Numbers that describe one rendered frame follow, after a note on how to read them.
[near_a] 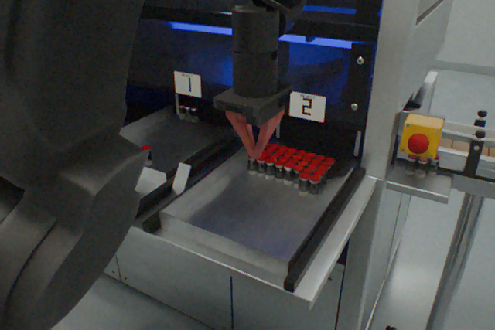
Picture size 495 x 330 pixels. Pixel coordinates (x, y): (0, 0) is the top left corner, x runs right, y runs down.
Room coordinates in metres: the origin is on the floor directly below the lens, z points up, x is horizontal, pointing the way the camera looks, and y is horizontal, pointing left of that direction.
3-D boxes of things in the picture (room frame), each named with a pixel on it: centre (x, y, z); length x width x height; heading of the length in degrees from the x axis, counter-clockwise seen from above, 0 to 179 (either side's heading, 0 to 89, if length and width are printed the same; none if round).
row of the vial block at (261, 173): (0.76, -0.08, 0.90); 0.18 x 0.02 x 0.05; 60
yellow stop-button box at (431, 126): (0.76, -0.36, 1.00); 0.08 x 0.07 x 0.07; 150
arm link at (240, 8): (0.50, -0.01, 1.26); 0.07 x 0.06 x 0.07; 161
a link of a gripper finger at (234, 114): (0.51, -0.01, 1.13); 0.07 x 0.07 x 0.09; 60
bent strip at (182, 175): (0.68, 0.17, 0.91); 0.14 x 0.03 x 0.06; 151
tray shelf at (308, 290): (0.81, 0.09, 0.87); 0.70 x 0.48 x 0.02; 60
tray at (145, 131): (0.95, 0.21, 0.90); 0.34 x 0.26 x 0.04; 150
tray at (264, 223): (0.68, -0.03, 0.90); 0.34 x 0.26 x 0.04; 150
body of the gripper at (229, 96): (0.50, -0.01, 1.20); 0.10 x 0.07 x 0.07; 150
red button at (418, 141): (0.72, -0.34, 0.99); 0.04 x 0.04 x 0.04; 60
